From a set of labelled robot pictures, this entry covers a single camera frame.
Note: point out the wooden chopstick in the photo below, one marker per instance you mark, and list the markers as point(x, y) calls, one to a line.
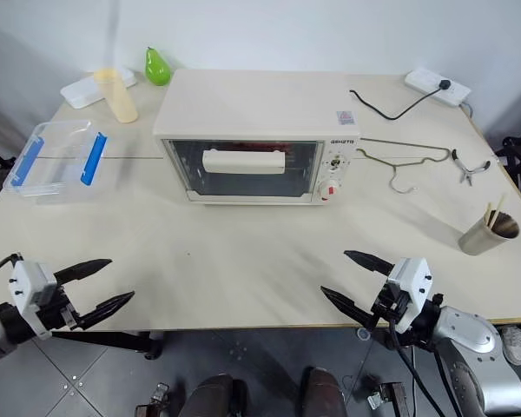
point(499, 207)
point(488, 213)

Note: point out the green pear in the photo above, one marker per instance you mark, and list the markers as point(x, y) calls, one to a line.
point(157, 71)

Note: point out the beige plastic cup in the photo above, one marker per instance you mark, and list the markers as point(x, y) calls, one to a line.
point(120, 102)

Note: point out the red and white oven knob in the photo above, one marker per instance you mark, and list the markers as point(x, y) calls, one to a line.
point(331, 190)

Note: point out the white power strip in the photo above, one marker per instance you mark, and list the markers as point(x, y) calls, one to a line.
point(430, 84)

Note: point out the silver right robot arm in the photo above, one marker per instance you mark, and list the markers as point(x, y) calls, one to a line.
point(482, 347)

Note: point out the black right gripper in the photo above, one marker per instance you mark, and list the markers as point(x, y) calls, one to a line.
point(391, 306)

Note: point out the small metal pliers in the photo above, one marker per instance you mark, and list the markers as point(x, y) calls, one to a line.
point(468, 170)

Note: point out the dark rounded shape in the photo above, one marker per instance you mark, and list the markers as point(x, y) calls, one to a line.
point(215, 397)
point(323, 393)

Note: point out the small metal oven knob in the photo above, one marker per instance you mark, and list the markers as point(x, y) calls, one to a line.
point(336, 164)

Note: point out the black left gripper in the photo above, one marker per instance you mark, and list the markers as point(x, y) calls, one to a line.
point(58, 315)

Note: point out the black table leg frame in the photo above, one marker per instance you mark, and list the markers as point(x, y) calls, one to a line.
point(113, 341)

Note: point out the cream toaster oven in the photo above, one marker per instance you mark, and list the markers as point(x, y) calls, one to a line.
point(252, 104)

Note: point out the black power plug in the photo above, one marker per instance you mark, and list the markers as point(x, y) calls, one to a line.
point(445, 85)

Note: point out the clear container with blue clips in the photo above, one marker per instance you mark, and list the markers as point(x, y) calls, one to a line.
point(56, 160)

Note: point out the white flat lid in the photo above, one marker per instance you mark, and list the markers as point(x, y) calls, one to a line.
point(80, 92)

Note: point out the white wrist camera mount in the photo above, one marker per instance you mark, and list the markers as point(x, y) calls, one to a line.
point(28, 282)
point(410, 278)

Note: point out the stainless steel cup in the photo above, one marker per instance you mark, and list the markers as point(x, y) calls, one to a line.
point(482, 241)

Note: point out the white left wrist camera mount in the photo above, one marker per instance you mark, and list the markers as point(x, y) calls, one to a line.
point(28, 282)

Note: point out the white sneaker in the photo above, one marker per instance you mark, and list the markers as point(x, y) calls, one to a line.
point(514, 345)

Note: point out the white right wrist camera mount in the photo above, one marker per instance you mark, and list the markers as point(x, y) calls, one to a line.
point(410, 278)

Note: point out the dark metal bracket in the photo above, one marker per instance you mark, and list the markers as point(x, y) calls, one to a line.
point(152, 401)
point(388, 397)

